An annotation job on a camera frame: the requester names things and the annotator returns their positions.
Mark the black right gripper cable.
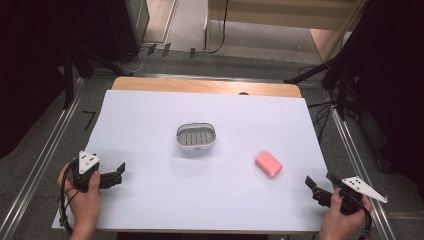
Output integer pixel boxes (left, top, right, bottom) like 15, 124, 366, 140
346, 194, 374, 240

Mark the light wooden cabinet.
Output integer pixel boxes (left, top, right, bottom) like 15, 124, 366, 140
204, 0, 369, 64

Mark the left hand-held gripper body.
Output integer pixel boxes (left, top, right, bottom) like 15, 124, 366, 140
71, 150, 102, 194

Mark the metal floor rail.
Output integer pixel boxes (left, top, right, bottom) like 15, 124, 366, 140
328, 99, 397, 240
0, 77, 85, 240
93, 72, 329, 84

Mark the black hanging cable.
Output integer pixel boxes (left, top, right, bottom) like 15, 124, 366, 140
206, 0, 231, 55

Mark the wooden table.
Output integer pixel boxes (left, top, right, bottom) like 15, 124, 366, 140
96, 76, 322, 235

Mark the black metal stand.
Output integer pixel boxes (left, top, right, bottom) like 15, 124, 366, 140
62, 46, 77, 110
283, 54, 339, 85

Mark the person's left hand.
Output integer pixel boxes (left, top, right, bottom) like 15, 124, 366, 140
57, 163, 102, 233

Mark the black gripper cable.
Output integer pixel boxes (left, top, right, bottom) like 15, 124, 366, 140
58, 159, 78, 235
346, 194, 374, 240

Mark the black curtain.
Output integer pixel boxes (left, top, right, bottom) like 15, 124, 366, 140
0, 0, 143, 160
328, 0, 424, 201

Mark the white table sheet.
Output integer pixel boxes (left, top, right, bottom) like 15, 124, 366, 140
51, 89, 331, 233

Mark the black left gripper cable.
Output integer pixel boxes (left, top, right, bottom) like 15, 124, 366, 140
58, 159, 78, 235

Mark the pink soap bar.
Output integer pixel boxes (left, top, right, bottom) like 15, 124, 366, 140
254, 150, 284, 179

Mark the grey slotted soap dish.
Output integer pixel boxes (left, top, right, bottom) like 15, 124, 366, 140
175, 121, 218, 152

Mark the bundle of black floor cables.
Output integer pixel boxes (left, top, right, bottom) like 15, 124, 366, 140
306, 64, 338, 143

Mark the white floor cable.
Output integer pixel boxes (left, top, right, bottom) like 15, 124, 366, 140
117, 46, 149, 75

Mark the person's right hand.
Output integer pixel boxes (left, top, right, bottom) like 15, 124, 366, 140
318, 187, 374, 238

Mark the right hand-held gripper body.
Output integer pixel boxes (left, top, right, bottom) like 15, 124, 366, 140
333, 175, 389, 216

